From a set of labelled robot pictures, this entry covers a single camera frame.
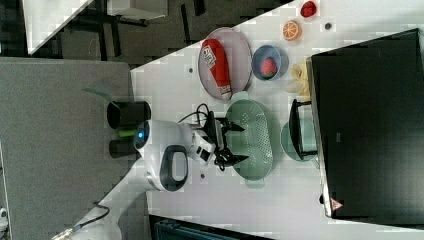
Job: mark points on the grey round plate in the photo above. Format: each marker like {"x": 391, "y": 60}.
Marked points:
{"x": 239, "y": 60}

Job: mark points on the peeled toy banana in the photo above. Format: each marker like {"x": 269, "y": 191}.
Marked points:
{"x": 299, "y": 84}

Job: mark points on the black toaster oven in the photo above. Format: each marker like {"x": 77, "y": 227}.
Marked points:
{"x": 367, "y": 103}

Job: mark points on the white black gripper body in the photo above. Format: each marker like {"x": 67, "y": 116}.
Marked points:
{"x": 208, "y": 142}

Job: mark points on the blue bowl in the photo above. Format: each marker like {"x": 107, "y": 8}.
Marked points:
{"x": 269, "y": 51}

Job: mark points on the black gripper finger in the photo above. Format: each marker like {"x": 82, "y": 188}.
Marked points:
{"x": 231, "y": 126}
{"x": 235, "y": 159}

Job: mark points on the grey foam mat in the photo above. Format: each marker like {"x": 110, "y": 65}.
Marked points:
{"x": 55, "y": 141}

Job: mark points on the small red fruit toy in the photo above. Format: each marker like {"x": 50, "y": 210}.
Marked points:
{"x": 308, "y": 9}

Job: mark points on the red ketchup bottle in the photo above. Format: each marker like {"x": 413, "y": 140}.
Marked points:
{"x": 214, "y": 56}

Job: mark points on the red toy strawberry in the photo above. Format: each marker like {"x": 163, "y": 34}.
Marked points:
{"x": 268, "y": 68}

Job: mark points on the blue base rail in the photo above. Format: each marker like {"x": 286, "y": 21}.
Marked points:
{"x": 171, "y": 229}

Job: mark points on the green oval plastic strainer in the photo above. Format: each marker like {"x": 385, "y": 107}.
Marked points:
{"x": 253, "y": 142}

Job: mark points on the large black cup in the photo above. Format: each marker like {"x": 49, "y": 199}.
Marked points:
{"x": 127, "y": 114}

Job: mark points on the orange slice toy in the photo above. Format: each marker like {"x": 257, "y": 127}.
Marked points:
{"x": 292, "y": 30}

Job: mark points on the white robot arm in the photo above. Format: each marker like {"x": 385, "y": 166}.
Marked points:
{"x": 165, "y": 147}

